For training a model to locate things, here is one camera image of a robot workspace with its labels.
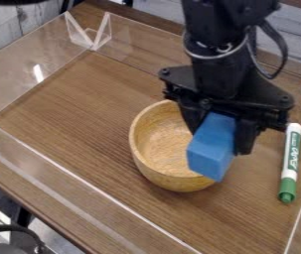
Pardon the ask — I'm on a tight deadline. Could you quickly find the black cable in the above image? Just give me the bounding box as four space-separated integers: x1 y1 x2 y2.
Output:
0 223 46 254

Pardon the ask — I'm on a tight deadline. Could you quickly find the wooden brown bowl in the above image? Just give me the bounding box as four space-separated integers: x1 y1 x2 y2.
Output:
129 100 216 192

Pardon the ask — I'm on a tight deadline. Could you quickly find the clear acrylic tray wall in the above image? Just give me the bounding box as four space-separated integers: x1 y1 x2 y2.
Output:
0 5 301 254

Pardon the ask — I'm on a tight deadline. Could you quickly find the blue block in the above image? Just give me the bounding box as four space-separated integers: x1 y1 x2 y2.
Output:
186 113 236 182

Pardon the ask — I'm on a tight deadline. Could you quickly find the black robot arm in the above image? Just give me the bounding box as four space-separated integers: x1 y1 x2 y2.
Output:
159 0 295 155

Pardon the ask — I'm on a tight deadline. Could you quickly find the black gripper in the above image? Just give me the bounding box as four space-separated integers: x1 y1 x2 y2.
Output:
158 60 295 155

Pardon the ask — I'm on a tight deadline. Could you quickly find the green white dry-erase marker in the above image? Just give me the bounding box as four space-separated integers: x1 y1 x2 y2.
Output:
277 123 301 203

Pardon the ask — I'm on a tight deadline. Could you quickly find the black metal stand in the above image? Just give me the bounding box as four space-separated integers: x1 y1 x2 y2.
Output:
0 206 48 254

